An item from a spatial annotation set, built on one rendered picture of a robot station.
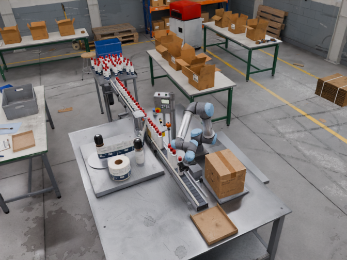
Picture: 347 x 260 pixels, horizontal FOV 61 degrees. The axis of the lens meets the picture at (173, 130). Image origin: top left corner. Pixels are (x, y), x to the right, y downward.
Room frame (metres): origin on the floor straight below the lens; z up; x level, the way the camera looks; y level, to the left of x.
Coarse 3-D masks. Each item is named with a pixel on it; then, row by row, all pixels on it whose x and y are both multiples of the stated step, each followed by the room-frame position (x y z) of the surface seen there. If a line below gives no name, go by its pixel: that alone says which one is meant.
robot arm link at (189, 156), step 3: (189, 150) 1.87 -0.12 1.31; (186, 153) 1.82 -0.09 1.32; (189, 153) 1.83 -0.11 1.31; (192, 153) 1.83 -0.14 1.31; (186, 156) 1.80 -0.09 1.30; (189, 156) 1.80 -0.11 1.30; (192, 156) 1.80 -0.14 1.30; (183, 159) 1.85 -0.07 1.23; (186, 159) 1.81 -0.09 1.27; (189, 159) 1.79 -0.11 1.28; (192, 159) 1.80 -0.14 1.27; (186, 162) 1.83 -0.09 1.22; (189, 162) 1.82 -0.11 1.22
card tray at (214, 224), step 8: (216, 208) 1.67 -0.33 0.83; (192, 216) 1.57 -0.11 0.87; (200, 216) 1.59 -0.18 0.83; (208, 216) 1.59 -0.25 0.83; (216, 216) 1.58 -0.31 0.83; (224, 216) 1.58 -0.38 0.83; (200, 224) 1.51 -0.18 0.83; (208, 224) 1.51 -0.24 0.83; (216, 224) 1.50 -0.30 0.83; (224, 224) 1.50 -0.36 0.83; (232, 224) 1.49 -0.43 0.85; (200, 232) 1.44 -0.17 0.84; (208, 232) 1.44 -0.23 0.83; (216, 232) 1.43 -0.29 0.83; (224, 232) 1.43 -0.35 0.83; (232, 232) 1.41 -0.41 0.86; (208, 240) 1.34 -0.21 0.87; (216, 240) 1.35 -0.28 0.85
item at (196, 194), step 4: (148, 136) 2.71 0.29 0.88; (156, 148) 2.49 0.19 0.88; (164, 152) 2.41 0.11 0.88; (180, 176) 2.03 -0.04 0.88; (184, 176) 2.03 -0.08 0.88; (184, 180) 1.98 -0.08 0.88; (188, 180) 1.97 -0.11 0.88; (188, 184) 1.92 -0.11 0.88; (192, 184) 1.92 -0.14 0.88; (188, 188) 1.87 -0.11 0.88; (192, 188) 1.87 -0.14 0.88; (192, 192) 1.82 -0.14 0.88; (196, 192) 1.82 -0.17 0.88; (196, 196) 1.77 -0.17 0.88; (200, 196) 1.77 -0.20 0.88; (200, 200) 1.72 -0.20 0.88; (196, 204) 1.68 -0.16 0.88; (200, 204) 1.68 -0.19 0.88; (204, 204) 1.68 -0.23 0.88
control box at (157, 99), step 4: (156, 92) 2.61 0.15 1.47; (160, 92) 2.60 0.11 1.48; (164, 92) 2.60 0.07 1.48; (168, 92) 2.59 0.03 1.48; (156, 96) 2.53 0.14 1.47; (160, 96) 2.52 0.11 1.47; (164, 96) 2.51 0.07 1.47; (168, 96) 2.51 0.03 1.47; (156, 100) 2.52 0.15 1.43; (160, 100) 2.52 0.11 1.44; (156, 104) 2.52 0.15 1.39; (160, 104) 2.52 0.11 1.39; (164, 104) 2.51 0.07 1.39; (168, 104) 2.50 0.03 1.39; (156, 108) 2.52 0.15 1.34; (160, 108) 2.52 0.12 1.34; (164, 108) 2.51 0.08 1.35; (156, 112) 2.52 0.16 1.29; (160, 112) 2.52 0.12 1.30; (164, 112) 2.51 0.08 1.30; (168, 112) 2.50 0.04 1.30
